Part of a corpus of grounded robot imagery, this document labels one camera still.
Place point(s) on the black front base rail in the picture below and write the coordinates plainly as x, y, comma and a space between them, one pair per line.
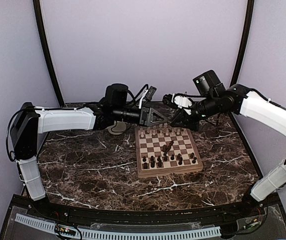
265, 222

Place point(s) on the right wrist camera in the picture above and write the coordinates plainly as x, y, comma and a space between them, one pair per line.
209, 85

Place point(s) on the white rook corner piece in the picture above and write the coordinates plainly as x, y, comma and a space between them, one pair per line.
142, 132

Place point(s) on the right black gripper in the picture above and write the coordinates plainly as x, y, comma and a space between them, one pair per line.
181, 116

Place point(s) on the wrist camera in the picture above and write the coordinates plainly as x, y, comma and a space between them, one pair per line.
209, 85
116, 94

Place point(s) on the white pieces back row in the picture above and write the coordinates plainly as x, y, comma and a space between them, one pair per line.
165, 131

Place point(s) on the wooden chess board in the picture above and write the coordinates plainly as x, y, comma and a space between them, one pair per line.
152, 146

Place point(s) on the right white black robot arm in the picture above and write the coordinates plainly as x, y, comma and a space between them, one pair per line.
247, 102

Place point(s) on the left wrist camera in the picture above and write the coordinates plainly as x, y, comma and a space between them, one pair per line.
116, 94

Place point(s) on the dark rook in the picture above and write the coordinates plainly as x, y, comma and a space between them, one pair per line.
145, 165

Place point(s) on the dark tall piece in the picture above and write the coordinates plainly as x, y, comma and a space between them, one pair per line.
159, 163
180, 159
152, 162

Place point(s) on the left black frame post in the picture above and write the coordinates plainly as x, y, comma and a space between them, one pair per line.
46, 51

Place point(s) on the right black frame post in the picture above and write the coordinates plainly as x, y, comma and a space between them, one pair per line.
243, 42

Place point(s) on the white ribbed mug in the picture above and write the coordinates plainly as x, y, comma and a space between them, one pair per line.
118, 128

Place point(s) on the black frame post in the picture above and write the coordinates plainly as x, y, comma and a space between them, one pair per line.
46, 51
243, 42

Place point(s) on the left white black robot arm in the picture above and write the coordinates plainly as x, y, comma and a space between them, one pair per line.
30, 121

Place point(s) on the white slotted cable duct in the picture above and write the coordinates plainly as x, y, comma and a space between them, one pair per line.
142, 233

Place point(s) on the dark tall piece front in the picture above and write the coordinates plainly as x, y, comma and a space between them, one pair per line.
152, 162

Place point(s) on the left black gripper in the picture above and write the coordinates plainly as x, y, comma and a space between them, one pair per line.
146, 116

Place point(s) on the fallen dark piece pile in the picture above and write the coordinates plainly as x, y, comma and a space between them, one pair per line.
167, 147

